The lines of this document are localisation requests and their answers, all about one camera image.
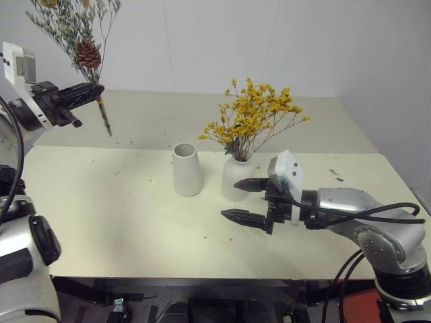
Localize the red panel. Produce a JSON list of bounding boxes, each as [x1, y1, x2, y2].
[[341, 288, 385, 323]]

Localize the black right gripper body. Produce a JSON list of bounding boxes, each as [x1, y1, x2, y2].
[[261, 179, 298, 236]]

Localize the dark rounded shape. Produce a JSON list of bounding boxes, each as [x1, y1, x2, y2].
[[160, 301, 190, 323]]

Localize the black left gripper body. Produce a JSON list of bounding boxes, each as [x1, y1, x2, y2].
[[31, 80, 84, 129]]

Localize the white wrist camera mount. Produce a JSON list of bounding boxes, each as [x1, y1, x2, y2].
[[266, 149, 306, 227], [0, 41, 52, 129]]

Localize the black cable under arm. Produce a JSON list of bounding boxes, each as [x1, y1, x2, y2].
[[337, 254, 367, 323], [322, 249, 362, 323]]

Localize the round white bottle vase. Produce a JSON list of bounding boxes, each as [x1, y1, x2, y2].
[[220, 155, 256, 203]]

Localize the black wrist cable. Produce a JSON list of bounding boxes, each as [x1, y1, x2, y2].
[[284, 194, 426, 227], [0, 95, 26, 218]]

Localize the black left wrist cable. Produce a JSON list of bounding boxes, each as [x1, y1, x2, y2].
[[0, 95, 26, 218]]

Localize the black table frame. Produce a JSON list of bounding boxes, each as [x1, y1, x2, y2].
[[49, 276, 378, 323]]

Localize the dried bouquet with pine cone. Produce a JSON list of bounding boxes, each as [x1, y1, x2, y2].
[[26, 0, 122, 137]]

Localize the yellow dried flower bouquet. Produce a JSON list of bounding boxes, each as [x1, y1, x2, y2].
[[197, 77, 311, 163]]

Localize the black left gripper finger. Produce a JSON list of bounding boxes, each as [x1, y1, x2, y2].
[[57, 83, 106, 100], [61, 94, 101, 112]]

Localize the tall tapered white vase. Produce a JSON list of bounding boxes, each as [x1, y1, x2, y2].
[[172, 142, 204, 198]]

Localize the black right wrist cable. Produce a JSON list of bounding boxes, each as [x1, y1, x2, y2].
[[284, 194, 426, 227]]

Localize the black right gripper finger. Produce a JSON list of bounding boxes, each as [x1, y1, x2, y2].
[[220, 209, 268, 232], [232, 178, 271, 194]]

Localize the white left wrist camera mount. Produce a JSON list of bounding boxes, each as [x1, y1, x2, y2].
[[0, 41, 52, 129]]

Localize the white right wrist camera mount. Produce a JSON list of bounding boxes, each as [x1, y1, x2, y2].
[[266, 149, 306, 227]]

